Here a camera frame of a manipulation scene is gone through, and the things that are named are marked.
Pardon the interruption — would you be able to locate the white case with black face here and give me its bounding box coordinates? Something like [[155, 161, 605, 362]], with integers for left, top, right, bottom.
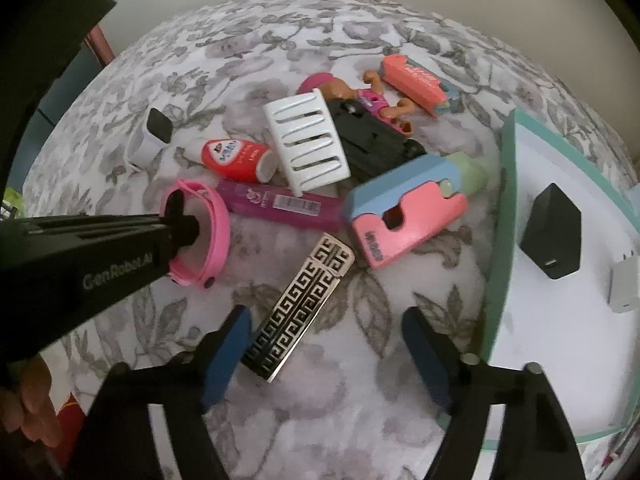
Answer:
[[125, 107, 173, 173]]

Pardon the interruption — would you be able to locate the coral and blue small box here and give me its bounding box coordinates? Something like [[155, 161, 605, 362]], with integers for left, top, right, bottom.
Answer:
[[381, 55, 463, 118]]

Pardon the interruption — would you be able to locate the white plug charger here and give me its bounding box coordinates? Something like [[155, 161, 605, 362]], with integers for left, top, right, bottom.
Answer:
[[607, 250, 640, 315]]

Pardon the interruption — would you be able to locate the teal box with white inside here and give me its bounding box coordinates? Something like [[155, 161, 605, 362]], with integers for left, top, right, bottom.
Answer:
[[480, 108, 640, 453]]

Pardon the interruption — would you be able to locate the pale green tube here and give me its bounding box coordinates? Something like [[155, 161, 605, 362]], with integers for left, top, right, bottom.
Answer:
[[446, 152, 488, 196]]

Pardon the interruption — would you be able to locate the person's left hand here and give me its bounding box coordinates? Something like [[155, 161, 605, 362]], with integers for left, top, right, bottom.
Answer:
[[0, 355, 64, 448]]

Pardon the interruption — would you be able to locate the reddish wooden frame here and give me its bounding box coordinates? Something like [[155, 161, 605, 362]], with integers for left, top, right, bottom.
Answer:
[[86, 27, 116, 68]]

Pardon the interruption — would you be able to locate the pink rectangular packet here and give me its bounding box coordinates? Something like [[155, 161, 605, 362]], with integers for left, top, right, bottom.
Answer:
[[216, 179, 346, 233]]

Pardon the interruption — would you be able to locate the grey floral bedsheet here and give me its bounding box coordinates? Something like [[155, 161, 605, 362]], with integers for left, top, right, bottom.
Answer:
[[22, 0, 640, 480]]

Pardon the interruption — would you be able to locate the white slotted soap dish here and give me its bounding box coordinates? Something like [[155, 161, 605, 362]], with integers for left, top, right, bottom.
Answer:
[[262, 87, 352, 196]]

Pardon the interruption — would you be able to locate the red glue bottle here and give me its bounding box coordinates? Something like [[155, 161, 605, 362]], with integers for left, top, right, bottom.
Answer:
[[182, 137, 277, 183]]

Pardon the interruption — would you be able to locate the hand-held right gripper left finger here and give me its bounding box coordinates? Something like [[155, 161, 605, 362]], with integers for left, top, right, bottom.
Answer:
[[67, 305, 253, 480]]

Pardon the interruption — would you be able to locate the black charger block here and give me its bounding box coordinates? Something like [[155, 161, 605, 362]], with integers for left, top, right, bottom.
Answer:
[[518, 182, 583, 281]]

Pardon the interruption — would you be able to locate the red cloth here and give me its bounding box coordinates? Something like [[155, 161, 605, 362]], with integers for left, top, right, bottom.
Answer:
[[54, 392, 93, 466]]

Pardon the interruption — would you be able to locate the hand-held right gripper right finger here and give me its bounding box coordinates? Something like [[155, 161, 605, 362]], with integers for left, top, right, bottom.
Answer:
[[400, 306, 586, 480]]

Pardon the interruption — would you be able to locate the black toy car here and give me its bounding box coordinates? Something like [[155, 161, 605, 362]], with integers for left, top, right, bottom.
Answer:
[[326, 100, 427, 183]]

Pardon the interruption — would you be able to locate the toy doll with pink hair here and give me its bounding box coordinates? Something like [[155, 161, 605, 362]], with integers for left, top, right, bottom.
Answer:
[[297, 70, 416, 135]]

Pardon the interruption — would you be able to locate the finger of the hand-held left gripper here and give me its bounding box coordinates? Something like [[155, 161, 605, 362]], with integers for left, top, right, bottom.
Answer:
[[170, 215, 202, 262], [161, 190, 188, 222]]

